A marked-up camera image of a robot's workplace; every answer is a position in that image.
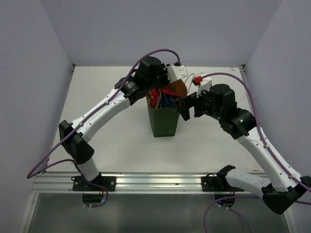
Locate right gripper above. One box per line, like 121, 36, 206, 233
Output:
177, 85, 224, 121

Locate pink snack packet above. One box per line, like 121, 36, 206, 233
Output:
161, 88, 180, 98

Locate blue Burts chips bag front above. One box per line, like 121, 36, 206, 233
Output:
159, 93, 175, 108

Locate large red white chips bag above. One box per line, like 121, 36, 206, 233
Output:
146, 89, 161, 109

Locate green paper bag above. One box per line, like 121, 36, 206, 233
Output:
147, 76, 190, 138

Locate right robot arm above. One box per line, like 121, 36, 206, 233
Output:
177, 84, 311, 215

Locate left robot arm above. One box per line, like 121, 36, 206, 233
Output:
59, 56, 170, 191

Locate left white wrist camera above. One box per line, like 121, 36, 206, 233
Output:
167, 65, 188, 83

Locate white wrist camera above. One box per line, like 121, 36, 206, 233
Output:
192, 72, 212, 98
167, 65, 188, 83

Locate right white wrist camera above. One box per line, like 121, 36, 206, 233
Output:
192, 72, 212, 98

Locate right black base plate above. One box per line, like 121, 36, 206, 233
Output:
201, 173, 244, 192

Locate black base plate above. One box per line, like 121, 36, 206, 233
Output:
71, 176, 117, 192
201, 173, 244, 192

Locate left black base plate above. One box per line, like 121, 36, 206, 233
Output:
71, 176, 117, 192

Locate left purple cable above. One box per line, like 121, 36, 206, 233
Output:
26, 48, 181, 209

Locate aluminium mounting rail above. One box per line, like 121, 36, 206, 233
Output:
31, 172, 286, 195

